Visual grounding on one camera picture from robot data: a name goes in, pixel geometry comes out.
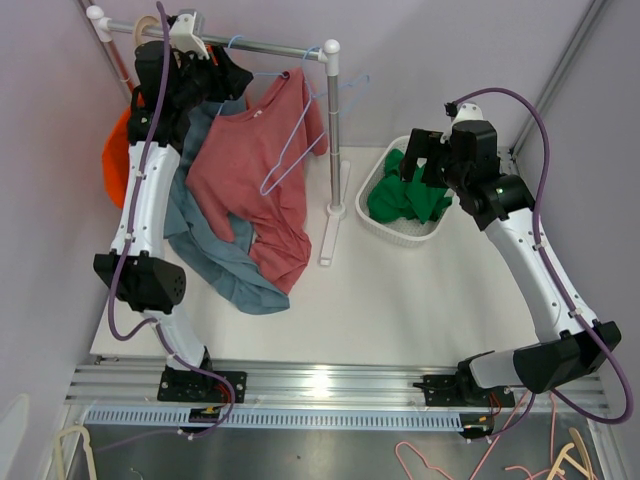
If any grey metal clothes rack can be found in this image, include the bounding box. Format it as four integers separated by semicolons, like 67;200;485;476
78;1;350;267

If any orange t shirt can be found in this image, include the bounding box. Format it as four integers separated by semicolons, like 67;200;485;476
101;44;221;211

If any green t shirt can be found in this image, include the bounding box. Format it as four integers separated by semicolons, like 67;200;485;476
366;149;453;224

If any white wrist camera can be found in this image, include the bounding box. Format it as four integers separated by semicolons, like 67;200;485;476
444;102;484;131
169;9;210;60

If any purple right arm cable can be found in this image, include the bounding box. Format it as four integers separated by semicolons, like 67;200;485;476
452;87;635;426

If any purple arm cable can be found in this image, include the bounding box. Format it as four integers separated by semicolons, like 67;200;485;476
94;0;237;454
452;87;635;426

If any beige hanger on floor left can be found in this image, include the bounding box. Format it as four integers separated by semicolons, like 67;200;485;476
53;425;98;480

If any grey blue t shirt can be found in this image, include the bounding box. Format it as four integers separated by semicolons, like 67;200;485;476
164;99;290;315

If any aluminium mounting rail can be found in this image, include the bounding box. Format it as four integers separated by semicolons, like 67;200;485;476
64;355;609;412

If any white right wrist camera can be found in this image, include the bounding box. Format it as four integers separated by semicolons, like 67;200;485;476
444;102;484;131

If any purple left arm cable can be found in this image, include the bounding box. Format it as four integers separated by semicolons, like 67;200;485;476
94;0;237;454

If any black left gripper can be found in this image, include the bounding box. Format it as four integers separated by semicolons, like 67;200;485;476
171;44;252;112

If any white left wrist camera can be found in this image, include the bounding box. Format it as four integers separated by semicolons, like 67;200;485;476
169;9;210;60

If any white perforated plastic basket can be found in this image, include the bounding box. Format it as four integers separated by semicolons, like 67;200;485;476
355;135;453;247

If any beige hanger on floor right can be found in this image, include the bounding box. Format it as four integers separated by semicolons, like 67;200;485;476
545;427;597;480

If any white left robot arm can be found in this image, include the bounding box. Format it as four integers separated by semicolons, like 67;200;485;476
94;41;227;401

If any beige wooden hanger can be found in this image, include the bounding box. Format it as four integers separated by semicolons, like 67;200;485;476
132;15;160;47

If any beige hanger on floor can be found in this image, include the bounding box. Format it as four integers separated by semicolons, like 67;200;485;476
545;427;597;480
53;425;98;480

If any dusty red t shirt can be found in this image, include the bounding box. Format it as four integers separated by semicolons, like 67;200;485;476
186;68;328;293

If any white slotted cable duct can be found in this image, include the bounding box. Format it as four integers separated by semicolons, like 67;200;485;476
84;406;463;432

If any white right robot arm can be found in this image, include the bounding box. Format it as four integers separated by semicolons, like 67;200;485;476
400;120;621;405

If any pink wire hanger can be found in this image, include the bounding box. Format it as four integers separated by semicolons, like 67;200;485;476
394;393;557;479

